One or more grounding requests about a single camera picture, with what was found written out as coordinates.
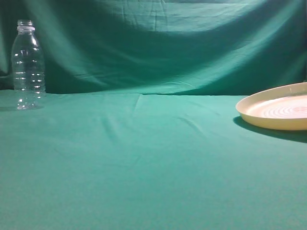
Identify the clear plastic bottle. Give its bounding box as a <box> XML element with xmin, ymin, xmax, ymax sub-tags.
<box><xmin>11</xmin><ymin>20</ymin><xmax>46</xmax><ymax>110</ymax></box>

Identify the green backdrop cloth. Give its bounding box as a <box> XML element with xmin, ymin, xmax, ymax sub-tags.
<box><xmin>0</xmin><ymin>0</ymin><xmax>307</xmax><ymax>95</ymax></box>

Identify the green table cloth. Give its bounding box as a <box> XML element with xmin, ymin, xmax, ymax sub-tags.
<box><xmin>0</xmin><ymin>90</ymin><xmax>307</xmax><ymax>230</ymax></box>

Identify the cream plastic plate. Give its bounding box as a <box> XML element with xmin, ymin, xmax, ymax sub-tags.
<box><xmin>236</xmin><ymin>82</ymin><xmax>307</xmax><ymax>131</ymax></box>

